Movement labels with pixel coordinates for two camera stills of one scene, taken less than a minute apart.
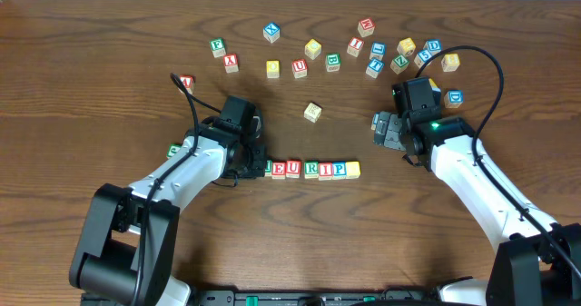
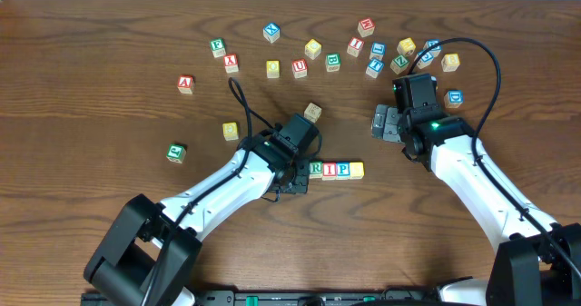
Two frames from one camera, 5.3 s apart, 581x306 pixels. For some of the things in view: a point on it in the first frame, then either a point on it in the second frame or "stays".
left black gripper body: (256, 162) → (299, 179)
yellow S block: (353, 169) stays
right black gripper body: (393, 131) stays
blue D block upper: (433, 46) stays
